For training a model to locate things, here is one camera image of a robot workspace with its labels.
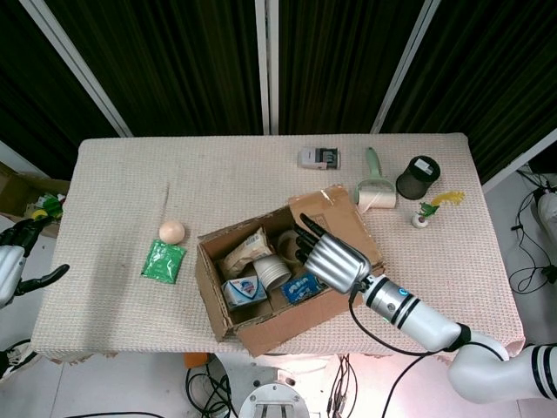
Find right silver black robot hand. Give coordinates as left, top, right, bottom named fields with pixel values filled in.
left=292, top=212, right=372, bottom=294

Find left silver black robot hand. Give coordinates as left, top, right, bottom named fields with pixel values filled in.
left=0, top=216, right=70, bottom=310

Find brown taped cardboard box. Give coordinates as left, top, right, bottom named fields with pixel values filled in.
left=196, top=184, right=386, bottom=358

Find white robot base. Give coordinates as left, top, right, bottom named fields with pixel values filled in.
left=237, top=365, right=312, bottom=418

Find brown floor cardboard box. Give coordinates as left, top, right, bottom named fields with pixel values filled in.
left=0, top=163, right=70, bottom=239

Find blue white soap box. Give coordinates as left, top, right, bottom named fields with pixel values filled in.
left=221, top=274, right=269, bottom=311

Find blue snack packet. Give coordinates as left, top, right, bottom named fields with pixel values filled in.
left=280, top=273, right=321, bottom=303

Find beige tape roll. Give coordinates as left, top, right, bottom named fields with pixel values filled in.
left=276, top=230, right=305, bottom=262

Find green yellow plastic toys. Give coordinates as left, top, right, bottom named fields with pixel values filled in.
left=25, top=193, right=64, bottom=223

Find green lint roller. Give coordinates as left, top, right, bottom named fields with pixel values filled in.
left=352, top=146, right=398, bottom=213

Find black white shoe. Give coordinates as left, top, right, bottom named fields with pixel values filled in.
left=0, top=339, right=43, bottom=380

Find beige paper bag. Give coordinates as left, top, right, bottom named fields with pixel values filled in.
left=217, top=226, right=278, bottom=280

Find small artificial plant toy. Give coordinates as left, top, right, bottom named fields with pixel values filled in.
left=411, top=190, right=466, bottom=230

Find black mesh pen holder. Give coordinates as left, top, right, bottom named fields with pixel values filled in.
left=395, top=155, right=441, bottom=200

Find beige waffle tablecloth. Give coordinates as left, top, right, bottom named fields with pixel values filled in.
left=32, top=132, right=526, bottom=362

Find green foil packet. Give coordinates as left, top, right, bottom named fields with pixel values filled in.
left=139, top=239, right=187, bottom=285

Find beige wooden ball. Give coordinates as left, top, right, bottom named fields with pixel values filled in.
left=158, top=219, right=186, bottom=246

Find orange plastic object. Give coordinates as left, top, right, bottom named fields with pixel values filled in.
left=182, top=352, right=208, bottom=371

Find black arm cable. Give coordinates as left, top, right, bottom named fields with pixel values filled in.
left=347, top=280, right=508, bottom=418

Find white partition frame post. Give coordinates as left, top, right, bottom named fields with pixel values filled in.
left=254, top=0, right=280, bottom=135
left=30, top=0, right=134, bottom=138
left=481, top=125, right=557, bottom=195
left=0, top=138, right=44, bottom=175
left=371, top=0, right=441, bottom=134

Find thin brown cables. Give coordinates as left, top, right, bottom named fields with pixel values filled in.
left=325, top=354, right=362, bottom=418

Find black base cables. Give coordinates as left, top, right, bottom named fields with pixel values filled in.
left=185, top=363, right=238, bottom=418

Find black floor cable bundle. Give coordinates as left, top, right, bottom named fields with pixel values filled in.
left=507, top=169, right=557, bottom=293

